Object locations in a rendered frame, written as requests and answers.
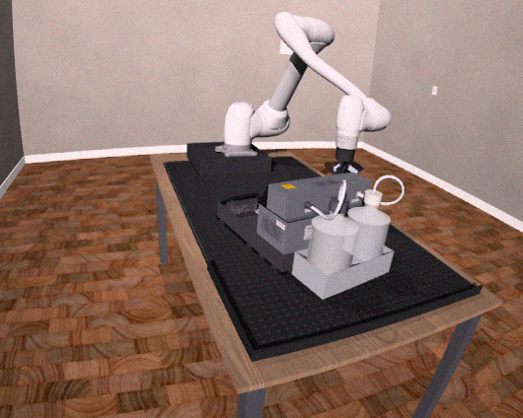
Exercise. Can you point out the white plastic bottle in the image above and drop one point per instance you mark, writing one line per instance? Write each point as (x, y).
(332, 242)
(373, 226)

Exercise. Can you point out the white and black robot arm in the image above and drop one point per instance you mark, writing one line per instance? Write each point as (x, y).
(303, 36)

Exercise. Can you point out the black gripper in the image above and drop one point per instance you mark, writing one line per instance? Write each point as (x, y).
(343, 157)

